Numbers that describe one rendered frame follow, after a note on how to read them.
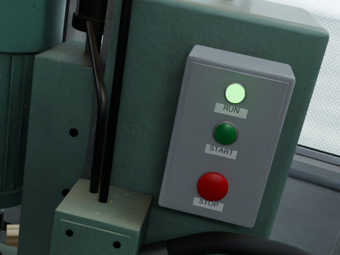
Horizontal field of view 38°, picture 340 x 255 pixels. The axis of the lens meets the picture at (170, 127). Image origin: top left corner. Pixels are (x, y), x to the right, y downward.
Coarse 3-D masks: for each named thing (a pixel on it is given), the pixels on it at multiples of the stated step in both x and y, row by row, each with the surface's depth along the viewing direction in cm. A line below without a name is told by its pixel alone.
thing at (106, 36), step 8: (112, 0) 53; (112, 8) 53; (112, 16) 54; (104, 32) 55; (104, 40) 55; (104, 48) 55; (104, 56) 55; (104, 64) 56; (104, 72) 56; (96, 96) 57; (96, 104) 57; (96, 112) 58; (96, 120) 58; (88, 144) 59; (88, 152) 60; (88, 160) 60; (88, 168) 60; (88, 176) 61
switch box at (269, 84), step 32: (192, 64) 44; (224, 64) 44; (256, 64) 46; (192, 96) 45; (224, 96) 45; (256, 96) 44; (288, 96) 44; (192, 128) 46; (256, 128) 45; (192, 160) 47; (224, 160) 47; (256, 160) 46; (160, 192) 49; (192, 192) 49; (256, 192) 47
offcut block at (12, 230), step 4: (8, 228) 105; (12, 228) 105; (16, 228) 105; (8, 232) 104; (12, 232) 104; (16, 232) 104; (8, 236) 103; (12, 236) 103; (16, 236) 103; (8, 240) 103; (12, 240) 103; (16, 240) 104; (8, 244) 103; (12, 244) 104; (16, 244) 104
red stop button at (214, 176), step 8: (208, 176) 47; (216, 176) 47; (200, 184) 47; (208, 184) 47; (216, 184) 47; (224, 184) 47; (200, 192) 47; (208, 192) 47; (216, 192) 47; (224, 192) 47; (208, 200) 48; (216, 200) 48
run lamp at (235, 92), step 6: (228, 84) 44; (234, 84) 44; (240, 84) 44; (228, 90) 44; (234, 90) 44; (240, 90) 44; (228, 96) 44; (234, 96) 44; (240, 96) 44; (234, 102) 44; (240, 102) 45
